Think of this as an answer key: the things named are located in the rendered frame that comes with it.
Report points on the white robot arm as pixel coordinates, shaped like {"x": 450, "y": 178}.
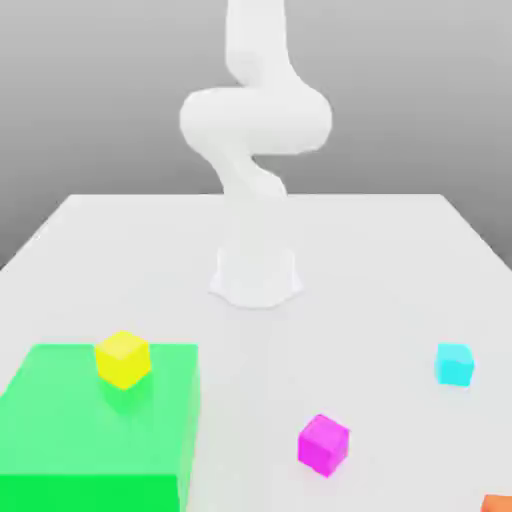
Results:
{"x": 256, "y": 120}

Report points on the small yellow cube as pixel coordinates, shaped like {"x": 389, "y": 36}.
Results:
{"x": 123, "y": 360}

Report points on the small magenta cube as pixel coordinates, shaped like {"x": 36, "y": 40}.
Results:
{"x": 323, "y": 444}

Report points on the small cyan cube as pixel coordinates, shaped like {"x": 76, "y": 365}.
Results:
{"x": 454, "y": 364}

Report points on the small orange cube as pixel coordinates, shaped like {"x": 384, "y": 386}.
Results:
{"x": 498, "y": 504}

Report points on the large green box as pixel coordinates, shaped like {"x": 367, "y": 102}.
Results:
{"x": 80, "y": 440}

